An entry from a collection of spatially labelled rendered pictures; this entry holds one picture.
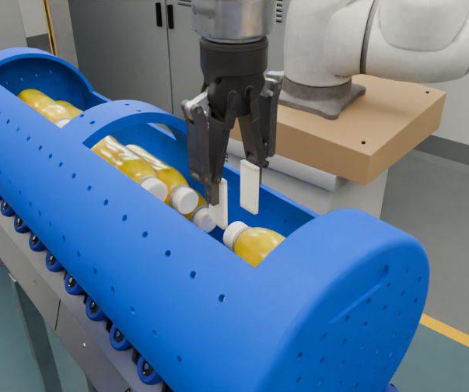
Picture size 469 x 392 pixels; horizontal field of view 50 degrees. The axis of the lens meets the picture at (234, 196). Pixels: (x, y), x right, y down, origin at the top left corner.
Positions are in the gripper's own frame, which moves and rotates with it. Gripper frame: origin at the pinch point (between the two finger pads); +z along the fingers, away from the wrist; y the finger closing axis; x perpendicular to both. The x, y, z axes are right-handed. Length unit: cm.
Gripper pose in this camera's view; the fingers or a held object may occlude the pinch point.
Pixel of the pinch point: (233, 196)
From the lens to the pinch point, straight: 64.9
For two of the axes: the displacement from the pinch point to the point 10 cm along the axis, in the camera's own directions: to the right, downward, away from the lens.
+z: 0.0, 8.6, 5.1
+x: 6.5, 3.9, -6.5
